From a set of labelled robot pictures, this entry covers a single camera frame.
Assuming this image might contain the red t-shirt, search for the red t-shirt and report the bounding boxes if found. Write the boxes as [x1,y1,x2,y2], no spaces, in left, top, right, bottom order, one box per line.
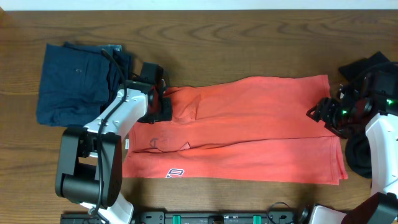
[123,75,348,185]

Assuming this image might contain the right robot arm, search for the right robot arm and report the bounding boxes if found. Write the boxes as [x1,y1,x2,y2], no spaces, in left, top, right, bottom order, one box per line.
[307,96,397,224]

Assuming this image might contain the black garment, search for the black garment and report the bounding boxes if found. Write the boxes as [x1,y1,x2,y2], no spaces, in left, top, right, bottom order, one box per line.
[338,52,397,179]

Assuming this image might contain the folded navy blue pants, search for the folded navy blue pants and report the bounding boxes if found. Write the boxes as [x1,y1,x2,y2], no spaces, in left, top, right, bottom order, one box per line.
[36,42,132,127]

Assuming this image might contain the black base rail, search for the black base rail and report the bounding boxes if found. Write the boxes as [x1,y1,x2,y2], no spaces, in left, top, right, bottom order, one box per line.
[60,202,310,224]

